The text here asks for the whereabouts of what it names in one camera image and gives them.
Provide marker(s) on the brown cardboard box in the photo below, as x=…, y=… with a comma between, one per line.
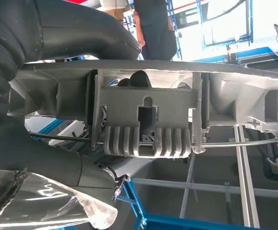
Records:
x=116, y=12

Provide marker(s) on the person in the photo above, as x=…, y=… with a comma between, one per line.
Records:
x=158, y=28

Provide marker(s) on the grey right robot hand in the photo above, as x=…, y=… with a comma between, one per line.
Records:
x=81, y=31

